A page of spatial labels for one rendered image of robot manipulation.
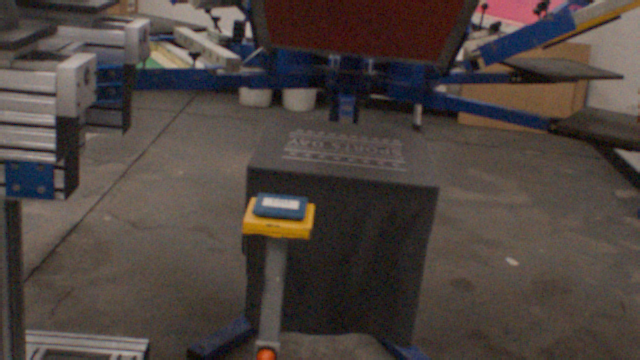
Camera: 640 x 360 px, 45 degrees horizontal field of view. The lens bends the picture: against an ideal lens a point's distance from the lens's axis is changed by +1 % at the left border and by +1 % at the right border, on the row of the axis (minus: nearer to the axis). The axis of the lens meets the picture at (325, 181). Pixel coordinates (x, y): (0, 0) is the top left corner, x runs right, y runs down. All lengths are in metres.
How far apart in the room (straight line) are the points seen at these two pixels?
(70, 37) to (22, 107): 0.50
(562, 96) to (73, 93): 5.45
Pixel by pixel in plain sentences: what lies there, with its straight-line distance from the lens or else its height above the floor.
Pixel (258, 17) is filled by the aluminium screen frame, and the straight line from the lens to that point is 2.19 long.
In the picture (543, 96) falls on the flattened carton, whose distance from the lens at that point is 6.50.
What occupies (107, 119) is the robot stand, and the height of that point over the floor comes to 0.98.
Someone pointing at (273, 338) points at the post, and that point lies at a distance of 1.59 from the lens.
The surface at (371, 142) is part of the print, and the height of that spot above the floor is 0.95.
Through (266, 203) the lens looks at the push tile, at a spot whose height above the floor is 0.97.
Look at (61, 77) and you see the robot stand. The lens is 1.42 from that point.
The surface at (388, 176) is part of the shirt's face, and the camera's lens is 1.78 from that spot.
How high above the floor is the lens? 1.51
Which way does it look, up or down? 19 degrees down
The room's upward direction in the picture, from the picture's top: 6 degrees clockwise
